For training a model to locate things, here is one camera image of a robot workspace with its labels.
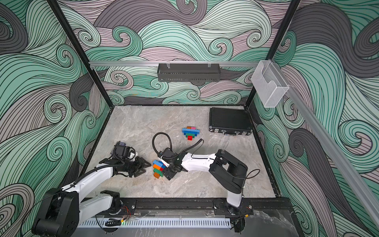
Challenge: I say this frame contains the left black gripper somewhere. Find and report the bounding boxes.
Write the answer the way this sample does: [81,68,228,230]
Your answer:
[122,156,152,177]

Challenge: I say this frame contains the light blue brick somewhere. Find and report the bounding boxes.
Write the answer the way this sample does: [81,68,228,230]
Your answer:
[153,160,164,167]

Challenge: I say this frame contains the blue lego brick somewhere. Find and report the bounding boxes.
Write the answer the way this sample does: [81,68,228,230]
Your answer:
[182,128,200,134]

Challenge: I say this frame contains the orange lego brick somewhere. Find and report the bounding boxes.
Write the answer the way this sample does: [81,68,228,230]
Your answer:
[153,165,163,171]

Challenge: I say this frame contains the green long lego brick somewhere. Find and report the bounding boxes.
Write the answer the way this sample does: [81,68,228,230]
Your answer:
[185,133,197,138]

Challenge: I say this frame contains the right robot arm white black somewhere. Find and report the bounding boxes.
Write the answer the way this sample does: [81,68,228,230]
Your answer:
[158,148,248,215]

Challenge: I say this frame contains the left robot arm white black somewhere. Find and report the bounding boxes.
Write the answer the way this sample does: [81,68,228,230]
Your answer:
[32,157,151,237]

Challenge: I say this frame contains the black case on table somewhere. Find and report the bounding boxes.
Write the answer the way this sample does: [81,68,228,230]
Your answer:
[208,108,253,136]

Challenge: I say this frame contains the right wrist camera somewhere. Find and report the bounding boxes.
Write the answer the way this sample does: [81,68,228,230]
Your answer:
[158,148,178,166]

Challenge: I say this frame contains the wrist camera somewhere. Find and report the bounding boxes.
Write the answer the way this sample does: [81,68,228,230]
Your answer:
[158,148,178,166]
[111,141,138,161]

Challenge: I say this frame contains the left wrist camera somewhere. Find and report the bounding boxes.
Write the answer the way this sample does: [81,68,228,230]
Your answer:
[111,141,138,161]

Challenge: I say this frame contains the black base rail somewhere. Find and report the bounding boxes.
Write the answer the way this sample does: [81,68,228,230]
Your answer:
[82,197,294,215]

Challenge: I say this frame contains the white slotted cable duct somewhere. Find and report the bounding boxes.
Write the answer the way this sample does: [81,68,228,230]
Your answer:
[79,217,232,229]

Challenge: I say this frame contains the black perforated wall tray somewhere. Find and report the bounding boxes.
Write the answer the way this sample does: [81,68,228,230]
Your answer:
[157,64,221,83]

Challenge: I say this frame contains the aluminium rail back wall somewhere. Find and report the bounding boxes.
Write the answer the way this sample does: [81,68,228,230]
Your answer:
[89,60,259,68]

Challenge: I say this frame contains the aluminium rail wall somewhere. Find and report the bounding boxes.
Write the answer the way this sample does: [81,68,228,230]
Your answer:
[270,60,379,229]
[89,60,259,68]

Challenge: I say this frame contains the clear plastic wall bin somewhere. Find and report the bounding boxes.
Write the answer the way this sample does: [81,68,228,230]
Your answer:
[251,60,289,108]

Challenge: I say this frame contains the black frame post left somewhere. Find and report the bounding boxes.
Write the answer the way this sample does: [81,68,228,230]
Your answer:
[47,0,114,110]

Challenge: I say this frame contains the black frame post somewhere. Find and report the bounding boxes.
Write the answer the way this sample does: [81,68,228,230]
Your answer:
[244,1,300,111]
[47,0,114,110]

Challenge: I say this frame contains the aluminium rail right wall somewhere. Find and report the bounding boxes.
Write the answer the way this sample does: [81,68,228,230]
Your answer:
[270,60,379,229]

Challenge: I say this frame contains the black frame post right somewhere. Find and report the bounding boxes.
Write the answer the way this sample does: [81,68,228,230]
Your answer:
[244,1,300,111]

